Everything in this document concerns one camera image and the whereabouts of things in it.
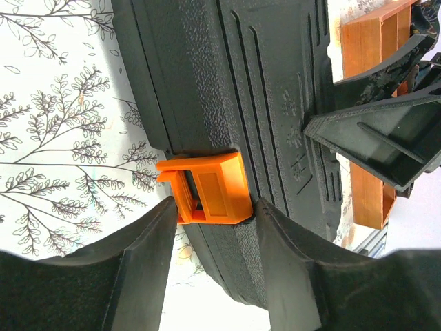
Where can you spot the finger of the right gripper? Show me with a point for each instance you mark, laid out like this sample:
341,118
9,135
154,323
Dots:
396,147
372,90

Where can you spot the black plastic tool case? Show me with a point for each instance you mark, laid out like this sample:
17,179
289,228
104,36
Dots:
210,77

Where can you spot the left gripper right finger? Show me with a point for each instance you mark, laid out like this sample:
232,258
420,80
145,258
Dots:
312,284

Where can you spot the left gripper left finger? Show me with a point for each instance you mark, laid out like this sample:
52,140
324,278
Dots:
116,283

